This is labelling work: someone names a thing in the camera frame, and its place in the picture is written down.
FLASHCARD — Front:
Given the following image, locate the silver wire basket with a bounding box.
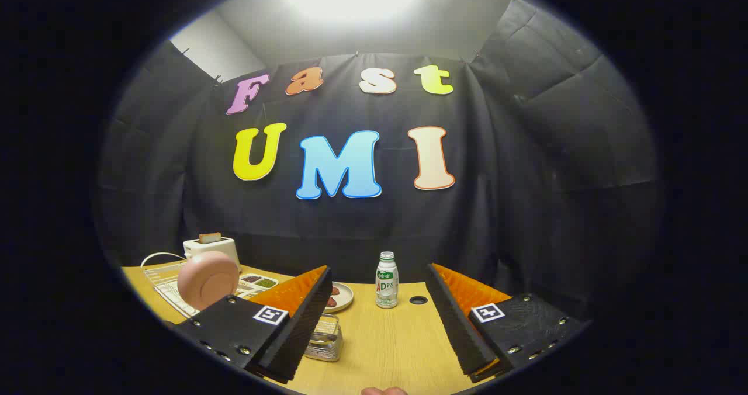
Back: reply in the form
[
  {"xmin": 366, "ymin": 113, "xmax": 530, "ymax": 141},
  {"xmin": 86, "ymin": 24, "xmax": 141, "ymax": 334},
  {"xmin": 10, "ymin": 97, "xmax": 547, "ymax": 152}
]
[{"xmin": 303, "ymin": 314, "xmax": 343, "ymax": 362}]

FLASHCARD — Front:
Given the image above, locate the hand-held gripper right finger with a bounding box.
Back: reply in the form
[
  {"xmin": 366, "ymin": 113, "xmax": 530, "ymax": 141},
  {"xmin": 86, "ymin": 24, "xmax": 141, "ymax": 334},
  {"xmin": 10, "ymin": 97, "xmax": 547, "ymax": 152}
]
[{"xmin": 425, "ymin": 262, "xmax": 590, "ymax": 384}]

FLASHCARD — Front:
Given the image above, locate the beige round plate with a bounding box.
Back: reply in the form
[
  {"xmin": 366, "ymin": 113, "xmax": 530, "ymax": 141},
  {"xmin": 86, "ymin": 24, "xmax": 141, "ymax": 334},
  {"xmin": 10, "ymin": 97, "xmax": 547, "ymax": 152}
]
[{"xmin": 323, "ymin": 282, "xmax": 355, "ymax": 314}]

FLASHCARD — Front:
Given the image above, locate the white power cable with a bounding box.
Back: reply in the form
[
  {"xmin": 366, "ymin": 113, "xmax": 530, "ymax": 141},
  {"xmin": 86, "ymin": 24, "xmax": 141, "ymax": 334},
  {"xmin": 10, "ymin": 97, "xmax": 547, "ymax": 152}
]
[{"xmin": 140, "ymin": 253, "xmax": 186, "ymax": 268}]

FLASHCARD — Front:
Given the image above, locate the white drink bottle green label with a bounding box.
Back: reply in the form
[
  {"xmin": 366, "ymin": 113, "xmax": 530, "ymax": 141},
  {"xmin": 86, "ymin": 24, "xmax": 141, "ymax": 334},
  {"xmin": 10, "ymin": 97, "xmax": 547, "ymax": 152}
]
[{"xmin": 375, "ymin": 251, "xmax": 400, "ymax": 309}]

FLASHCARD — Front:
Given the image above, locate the white toaster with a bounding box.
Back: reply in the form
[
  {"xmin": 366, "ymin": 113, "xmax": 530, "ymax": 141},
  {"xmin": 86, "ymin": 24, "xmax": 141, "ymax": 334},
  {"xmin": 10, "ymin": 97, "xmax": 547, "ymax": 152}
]
[{"xmin": 183, "ymin": 237, "xmax": 241, "ymax": 273}]

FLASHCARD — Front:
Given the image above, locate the pink plate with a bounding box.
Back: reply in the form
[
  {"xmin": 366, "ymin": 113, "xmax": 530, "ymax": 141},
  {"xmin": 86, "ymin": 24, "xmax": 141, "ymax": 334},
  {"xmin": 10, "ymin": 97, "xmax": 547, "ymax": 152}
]
[{"xmin": 177, "ymin": 251, "xmax": 240, "ymax": 311}]

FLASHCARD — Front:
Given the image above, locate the white divided tray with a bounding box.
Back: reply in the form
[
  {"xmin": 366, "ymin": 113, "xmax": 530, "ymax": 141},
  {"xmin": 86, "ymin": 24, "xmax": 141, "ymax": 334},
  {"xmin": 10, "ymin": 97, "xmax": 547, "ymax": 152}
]
[{"xmin": 238, "ymin": 273, "xmax": 280, "ymax": 290}]

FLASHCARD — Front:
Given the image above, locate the white wire dish rack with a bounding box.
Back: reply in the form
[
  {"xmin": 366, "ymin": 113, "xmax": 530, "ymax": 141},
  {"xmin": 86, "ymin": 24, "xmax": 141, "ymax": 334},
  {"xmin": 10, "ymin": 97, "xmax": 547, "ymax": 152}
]
[{"xmin": 142, "ymin": 261, "xmax": 275, "ymax": 318}]

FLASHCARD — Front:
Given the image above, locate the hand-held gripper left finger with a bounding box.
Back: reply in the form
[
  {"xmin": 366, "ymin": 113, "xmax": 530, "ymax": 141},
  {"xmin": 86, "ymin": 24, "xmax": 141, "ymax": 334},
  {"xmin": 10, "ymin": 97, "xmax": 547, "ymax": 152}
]
[{"xmin": 171, "ymin": 265, "xmax": 333, "ymax": 384}]

